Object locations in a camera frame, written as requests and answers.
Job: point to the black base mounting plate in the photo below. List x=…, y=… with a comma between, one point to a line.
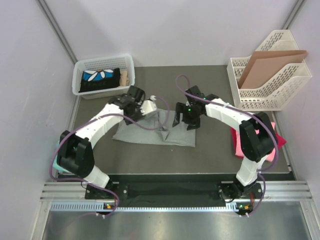
x=170, y=190

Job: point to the brown cardboard sheet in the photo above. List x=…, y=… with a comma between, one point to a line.
x=263, y=65

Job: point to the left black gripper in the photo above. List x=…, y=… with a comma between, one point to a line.
x=138, y=105

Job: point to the grey t shirt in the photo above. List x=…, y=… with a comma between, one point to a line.
x=157, y=130

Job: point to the aluminium frame rail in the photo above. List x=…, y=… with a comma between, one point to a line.
x=276, y=191

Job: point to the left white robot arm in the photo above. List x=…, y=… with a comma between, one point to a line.
x=76, y=153

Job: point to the light pink folded shirt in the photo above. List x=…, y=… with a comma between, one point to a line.
x=254, y=142

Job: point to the grey slotted cable duct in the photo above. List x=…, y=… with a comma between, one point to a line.
x=68, y=206

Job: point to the beige folded cloth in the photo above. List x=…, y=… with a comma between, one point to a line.
x=124, y=79

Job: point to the black shirt with flower print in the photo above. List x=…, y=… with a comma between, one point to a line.
x=99, y=80

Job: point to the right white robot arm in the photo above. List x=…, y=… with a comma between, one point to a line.
x=220, y=110

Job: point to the white file organizer rack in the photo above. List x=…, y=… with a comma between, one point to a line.
x=273, y=95

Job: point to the teal cat ear headphones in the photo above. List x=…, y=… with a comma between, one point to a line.
x=58, y=167

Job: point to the white perforated plastic basket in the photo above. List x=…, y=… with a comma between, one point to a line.
x=123, y=62

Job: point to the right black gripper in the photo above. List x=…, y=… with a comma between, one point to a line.
x=182, y=107

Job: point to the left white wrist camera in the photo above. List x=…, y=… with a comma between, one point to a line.
x=148, y=106

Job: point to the magenta folded shirt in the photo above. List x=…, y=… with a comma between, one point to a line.
x=235, y=136

